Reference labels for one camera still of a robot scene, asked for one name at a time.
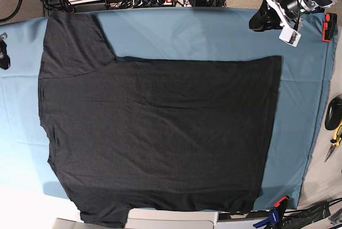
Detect blue orange clamp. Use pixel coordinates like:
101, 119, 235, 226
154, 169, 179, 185
253, 195, 290, 229

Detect black T-shirt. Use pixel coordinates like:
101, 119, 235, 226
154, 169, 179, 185
38, 12, 282, 228

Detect white power strip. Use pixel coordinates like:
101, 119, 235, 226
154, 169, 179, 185
114, 0, 185, 9

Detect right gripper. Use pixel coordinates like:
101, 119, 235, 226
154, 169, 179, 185
0, 33, 10, 69

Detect yellow handled pliers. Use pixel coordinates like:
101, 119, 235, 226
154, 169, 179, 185
324, 122, 341, 162

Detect black computer mouse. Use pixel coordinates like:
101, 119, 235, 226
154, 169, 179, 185
324, 96, 341, 130

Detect blue table cloth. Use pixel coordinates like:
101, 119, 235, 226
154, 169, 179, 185
1, 8, 341, 210

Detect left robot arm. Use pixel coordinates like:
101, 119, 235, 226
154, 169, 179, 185
249, 0, 337, 32

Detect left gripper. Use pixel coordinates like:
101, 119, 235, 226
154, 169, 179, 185
249, 0, 302, 31

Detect orange black clamp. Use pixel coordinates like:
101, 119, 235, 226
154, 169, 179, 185
322, 13, 337, 42

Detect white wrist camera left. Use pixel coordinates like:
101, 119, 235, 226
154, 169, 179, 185
279, 27, 301, 47

